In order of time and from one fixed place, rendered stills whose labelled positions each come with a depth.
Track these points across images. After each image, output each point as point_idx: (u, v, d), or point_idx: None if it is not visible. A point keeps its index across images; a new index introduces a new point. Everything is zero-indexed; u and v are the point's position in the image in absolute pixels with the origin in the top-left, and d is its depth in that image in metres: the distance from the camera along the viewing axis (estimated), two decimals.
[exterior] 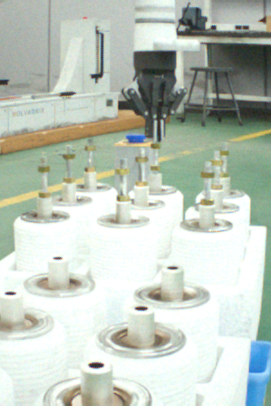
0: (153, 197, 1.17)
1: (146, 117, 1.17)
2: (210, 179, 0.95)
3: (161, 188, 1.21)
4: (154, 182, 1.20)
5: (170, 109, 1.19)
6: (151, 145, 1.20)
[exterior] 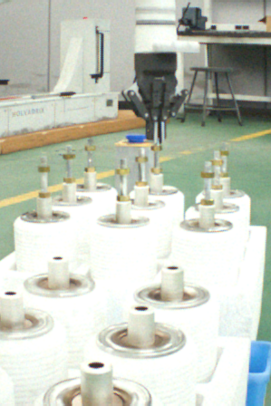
0: None
1: (146, 119, 1.17)
2: (210, 179, 0.95)
3: (150, 188, 1.21)
4: (153, 180, 1.22)
5: (171, 111, 1.19)
6: (153, 149, 1.19)
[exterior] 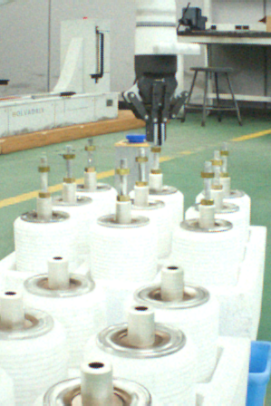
0: None
1: (146, 120, 1.17)
2: (210, 179, 0.95)
3: (151, 188, 1.20)
4: (150, 180, 1.22)
5: (171, 112, 1.19)
6: (160, 149, 1.19)
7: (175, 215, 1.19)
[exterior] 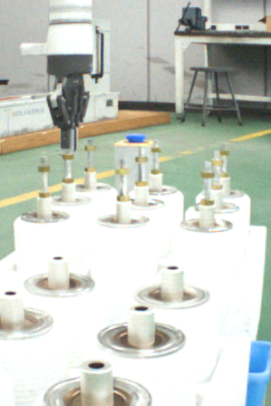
0: (131, 191, 1.22)
1: None
2: (210, 179, 0.95)
3: (153, 188, 1.20)
4: (149, 180, 1.21)
5: (55, 118, 1.08)
6: (150, 150, 1.20)
7: (180, 213, 1.20)
